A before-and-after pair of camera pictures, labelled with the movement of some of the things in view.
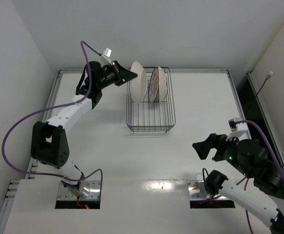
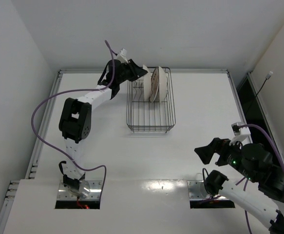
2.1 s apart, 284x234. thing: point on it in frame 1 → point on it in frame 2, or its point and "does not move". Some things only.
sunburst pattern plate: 153,85 does not move
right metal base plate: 197,190 does not move
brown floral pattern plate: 162,85 does not move
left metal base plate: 94,193 does not move
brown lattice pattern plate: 138,85 → 147,85
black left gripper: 117,73 → 131,71
